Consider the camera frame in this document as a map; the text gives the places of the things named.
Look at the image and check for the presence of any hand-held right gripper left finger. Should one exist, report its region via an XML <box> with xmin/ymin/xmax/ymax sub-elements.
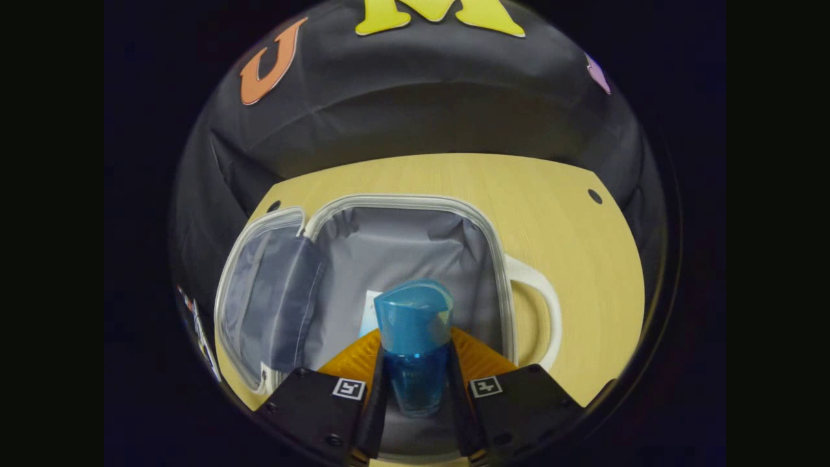
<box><xmin>256</xmin><ymin>328</ymin><xmax>390</xmax><ymax>467</ymax></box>

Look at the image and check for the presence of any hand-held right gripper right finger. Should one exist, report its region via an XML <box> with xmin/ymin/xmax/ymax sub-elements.
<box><xmin>447</xmin><ymin>327</ymin><xmax>588</xmax><ymax>464</ymax></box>

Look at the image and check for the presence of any green bottle with blue cap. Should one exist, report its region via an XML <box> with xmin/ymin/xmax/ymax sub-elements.
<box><xmin>373</xmin><ymin>278</ymin><xmax>455</xmax><ymax>418</ymax></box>

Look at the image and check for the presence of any black backdrop cloth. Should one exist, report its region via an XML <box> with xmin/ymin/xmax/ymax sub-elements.
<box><xmin>170</xmin><ymin>0</ymin><xmax>669</xmax><ymax>312</ymax></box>

